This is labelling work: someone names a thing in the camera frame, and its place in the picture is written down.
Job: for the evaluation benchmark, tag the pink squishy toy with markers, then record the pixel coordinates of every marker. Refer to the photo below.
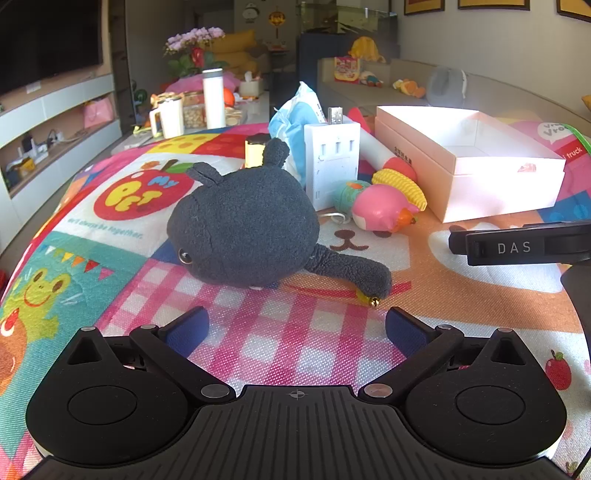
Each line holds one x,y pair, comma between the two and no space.
376,210

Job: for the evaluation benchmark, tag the round yellow wall ornament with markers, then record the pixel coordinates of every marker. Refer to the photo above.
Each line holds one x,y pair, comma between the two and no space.
276,19

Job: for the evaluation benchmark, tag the pink orchid plant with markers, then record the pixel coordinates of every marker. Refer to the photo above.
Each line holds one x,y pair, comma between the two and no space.
194,50

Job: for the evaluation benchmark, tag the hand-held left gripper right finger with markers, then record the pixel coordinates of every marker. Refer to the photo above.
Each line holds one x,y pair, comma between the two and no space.
404,330

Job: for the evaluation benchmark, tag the dark grey plush toy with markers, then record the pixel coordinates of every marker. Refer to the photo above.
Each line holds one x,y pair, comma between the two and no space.
240,221

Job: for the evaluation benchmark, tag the round wall clock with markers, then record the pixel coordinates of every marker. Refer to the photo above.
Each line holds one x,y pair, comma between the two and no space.
250,11

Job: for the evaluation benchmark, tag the clear snack jar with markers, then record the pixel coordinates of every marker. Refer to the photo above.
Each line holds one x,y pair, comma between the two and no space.
194,113

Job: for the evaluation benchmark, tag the green egg toy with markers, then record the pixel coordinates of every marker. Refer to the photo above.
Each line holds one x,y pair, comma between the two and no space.
346,196

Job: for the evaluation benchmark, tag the grey neck pillow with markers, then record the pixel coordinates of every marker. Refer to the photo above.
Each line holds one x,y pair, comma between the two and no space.
445,87

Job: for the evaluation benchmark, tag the cream tissue box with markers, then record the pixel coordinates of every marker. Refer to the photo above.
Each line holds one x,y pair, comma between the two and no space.
251,85

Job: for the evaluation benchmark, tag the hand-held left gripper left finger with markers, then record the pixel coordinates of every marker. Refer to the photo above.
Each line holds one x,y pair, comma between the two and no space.
187,330

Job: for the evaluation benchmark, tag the yellow armchair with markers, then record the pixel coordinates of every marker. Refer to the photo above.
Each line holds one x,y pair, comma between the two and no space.
238,48

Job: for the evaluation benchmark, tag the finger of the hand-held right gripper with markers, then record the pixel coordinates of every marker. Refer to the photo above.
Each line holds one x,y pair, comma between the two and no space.
457,240
508,248

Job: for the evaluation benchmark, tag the white thermos bottle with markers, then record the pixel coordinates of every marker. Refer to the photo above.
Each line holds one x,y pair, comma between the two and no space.
213,99

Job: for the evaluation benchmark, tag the pink cloth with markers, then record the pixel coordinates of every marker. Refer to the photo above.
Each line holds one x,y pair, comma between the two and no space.
189,85

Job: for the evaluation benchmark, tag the cream mug with lid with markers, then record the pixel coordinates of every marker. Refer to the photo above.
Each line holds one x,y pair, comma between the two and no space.
170,120

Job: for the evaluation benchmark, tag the orange plush toy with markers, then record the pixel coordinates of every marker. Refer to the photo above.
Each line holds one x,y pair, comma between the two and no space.
408,87

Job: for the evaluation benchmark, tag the pale pink cardboard box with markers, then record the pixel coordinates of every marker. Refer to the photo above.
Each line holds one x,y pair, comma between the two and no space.
503,184

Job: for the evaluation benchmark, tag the beige sofa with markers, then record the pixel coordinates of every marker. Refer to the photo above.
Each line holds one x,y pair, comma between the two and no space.
508,92

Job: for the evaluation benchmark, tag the blue white tissue packet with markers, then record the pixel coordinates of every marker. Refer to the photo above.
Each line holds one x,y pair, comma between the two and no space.
295,120

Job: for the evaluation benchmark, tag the yellow ribbed toy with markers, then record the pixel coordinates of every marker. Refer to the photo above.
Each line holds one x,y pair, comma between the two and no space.
401,184

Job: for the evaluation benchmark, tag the small plush doll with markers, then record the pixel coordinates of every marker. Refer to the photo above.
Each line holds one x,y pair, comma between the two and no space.
371,79

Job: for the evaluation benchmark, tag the white wall shelf cabinet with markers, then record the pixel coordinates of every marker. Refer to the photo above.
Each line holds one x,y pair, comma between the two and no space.
60,94

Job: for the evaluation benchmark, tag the narrow red framed picture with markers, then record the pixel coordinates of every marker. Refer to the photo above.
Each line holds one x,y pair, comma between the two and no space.
425,5

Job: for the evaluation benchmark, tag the pink gift bag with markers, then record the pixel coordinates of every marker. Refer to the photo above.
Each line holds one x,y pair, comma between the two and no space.
98,114

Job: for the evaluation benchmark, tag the colourful printed play mat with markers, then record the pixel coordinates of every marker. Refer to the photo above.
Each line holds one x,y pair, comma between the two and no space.
286,341

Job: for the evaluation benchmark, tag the white red tube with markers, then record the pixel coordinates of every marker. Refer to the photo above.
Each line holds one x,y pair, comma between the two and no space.
376,147

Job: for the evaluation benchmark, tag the pink toy package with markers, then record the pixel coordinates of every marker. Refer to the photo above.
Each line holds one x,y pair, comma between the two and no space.
346,69

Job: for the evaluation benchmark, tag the yellow backpack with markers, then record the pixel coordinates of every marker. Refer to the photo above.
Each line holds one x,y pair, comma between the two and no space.
367,48

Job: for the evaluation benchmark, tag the white power strip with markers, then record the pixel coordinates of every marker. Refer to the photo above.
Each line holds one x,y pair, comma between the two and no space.
330,161

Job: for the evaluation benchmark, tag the yellow toy cake brown top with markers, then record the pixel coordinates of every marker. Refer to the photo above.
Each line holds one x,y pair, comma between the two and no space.
254,154

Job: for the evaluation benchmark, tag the black television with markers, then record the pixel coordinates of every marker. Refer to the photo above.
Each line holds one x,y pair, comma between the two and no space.
46,37

